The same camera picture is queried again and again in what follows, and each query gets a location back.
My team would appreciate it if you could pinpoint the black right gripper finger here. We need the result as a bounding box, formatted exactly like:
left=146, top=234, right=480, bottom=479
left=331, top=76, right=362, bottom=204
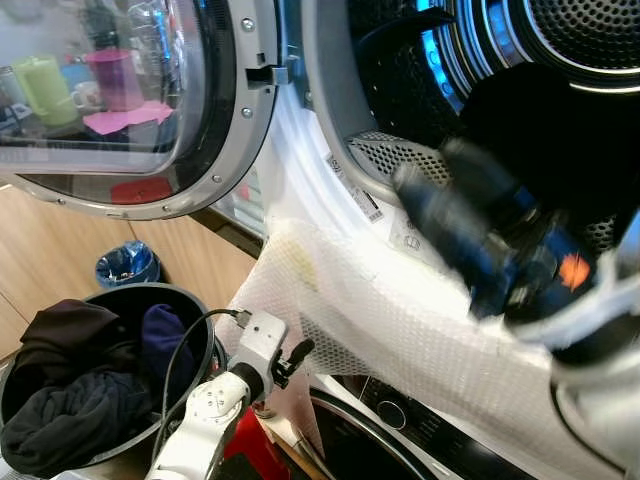
left=392, top=163, right=514, bottom=318
left=440, top=137, right=547, bottom=237

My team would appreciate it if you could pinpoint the black-panelled washing machine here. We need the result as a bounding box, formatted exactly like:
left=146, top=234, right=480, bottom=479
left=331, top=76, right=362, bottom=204
left=298, top=375, right=561, bottom=480

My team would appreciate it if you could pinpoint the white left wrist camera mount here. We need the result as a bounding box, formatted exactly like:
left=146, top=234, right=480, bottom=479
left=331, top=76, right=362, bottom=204
left=232, top=309, right=290, bottom=377

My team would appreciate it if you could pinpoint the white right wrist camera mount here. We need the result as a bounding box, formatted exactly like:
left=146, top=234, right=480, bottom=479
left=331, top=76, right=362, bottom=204
left=538, top=240, right=640, bottom=351

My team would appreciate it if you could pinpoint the white front-loading washer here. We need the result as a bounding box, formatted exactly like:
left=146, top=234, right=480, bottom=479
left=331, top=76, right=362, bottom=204
left=215, top=0, right=640, bottom=301

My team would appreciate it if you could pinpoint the white mesh protective sheet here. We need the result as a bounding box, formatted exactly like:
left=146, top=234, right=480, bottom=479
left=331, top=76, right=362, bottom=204
left=215, top=215, right=603, bottom=480

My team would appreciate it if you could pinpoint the dark brown garment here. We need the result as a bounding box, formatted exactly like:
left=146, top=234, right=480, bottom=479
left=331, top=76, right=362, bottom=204
left=14, top=298, right=143, bottom=379

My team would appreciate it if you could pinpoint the small blue bin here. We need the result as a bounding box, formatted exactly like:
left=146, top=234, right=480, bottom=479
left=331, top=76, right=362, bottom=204
left=95, top=240, right=162, bottom=291

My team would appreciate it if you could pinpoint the green plastic jug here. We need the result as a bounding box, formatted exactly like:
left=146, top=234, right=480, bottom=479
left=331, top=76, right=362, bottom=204
left=11, top=54, right=82, bottom=129

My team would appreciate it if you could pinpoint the navy blue garment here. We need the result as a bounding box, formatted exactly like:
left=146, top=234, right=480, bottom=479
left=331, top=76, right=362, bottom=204
left=140, top=303, right=212, bottom=393

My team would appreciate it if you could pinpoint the perforated steel washer drum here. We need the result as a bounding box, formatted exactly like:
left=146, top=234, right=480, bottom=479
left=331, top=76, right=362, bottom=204
left=345, top=0, right=640, bottom=263

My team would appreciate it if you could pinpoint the black round laundry basket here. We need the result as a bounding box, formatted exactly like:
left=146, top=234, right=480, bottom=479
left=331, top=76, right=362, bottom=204
left=0, top=282, right=227, bottom=473

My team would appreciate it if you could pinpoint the pink plastic jug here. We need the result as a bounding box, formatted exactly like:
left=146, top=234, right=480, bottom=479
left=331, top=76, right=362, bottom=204
left=84, top=47, right=147, bottom=113

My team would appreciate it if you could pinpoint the black garment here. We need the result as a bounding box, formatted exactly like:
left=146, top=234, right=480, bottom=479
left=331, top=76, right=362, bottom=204
left=460, top=62, right=640, bottom=251

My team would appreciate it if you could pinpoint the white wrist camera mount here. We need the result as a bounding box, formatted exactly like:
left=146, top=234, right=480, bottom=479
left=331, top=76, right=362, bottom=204
left=232, top=309, right=290, bottom=377
left=538, top=240, right=640, bottom=351

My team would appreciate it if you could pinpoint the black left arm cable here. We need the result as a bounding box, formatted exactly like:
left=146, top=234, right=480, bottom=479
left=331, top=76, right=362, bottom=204
left=158, top=307, right=253, bottom=443

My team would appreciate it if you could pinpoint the dark grey garment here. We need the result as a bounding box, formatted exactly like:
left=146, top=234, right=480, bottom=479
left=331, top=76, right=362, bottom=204
left=0, top=367, right=158, bottom=477

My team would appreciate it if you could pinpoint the white mug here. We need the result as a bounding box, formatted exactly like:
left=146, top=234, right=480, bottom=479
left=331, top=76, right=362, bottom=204
left=71, top=80, right=104, bottom=114

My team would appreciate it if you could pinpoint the red plastic stool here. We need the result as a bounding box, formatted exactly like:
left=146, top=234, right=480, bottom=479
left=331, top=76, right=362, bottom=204
left=214, top=405, right=292, bottom=480

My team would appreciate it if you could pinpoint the pink paper napkin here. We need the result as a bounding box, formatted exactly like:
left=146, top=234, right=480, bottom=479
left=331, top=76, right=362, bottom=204
left=82, top=100, right=174, bottom=136

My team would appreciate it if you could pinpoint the round glass washer door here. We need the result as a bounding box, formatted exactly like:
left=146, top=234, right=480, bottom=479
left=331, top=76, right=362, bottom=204
left=0, top=0, right=292, bottom=222

